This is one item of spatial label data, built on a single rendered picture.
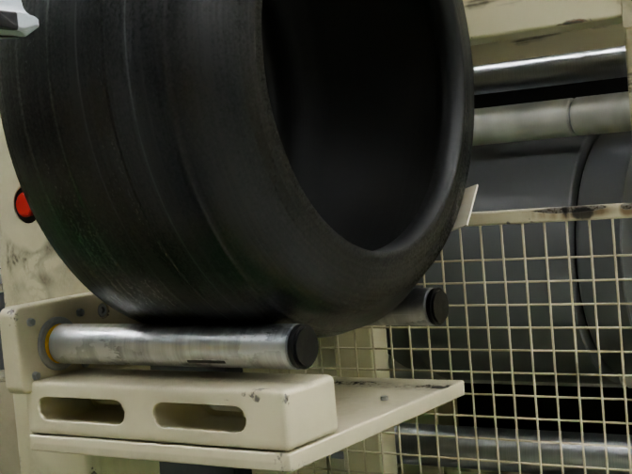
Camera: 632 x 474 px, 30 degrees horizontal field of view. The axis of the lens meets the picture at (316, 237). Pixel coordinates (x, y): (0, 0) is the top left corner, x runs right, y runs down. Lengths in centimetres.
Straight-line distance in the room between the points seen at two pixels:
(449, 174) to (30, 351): 52
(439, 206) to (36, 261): 49
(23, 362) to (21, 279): 18
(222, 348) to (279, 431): 11
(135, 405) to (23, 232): 33
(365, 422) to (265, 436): 14
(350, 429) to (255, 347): 14
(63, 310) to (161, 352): 18
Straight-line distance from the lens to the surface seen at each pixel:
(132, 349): 127
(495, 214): 155
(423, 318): 138
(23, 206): 147
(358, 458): 192
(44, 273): 146
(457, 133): 141
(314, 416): 117
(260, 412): 115
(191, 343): 122
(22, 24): 101
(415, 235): 131
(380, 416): 128
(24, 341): 135
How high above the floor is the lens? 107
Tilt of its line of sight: 3 degrees down
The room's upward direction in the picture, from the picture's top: 5 degrees counter-clockwise
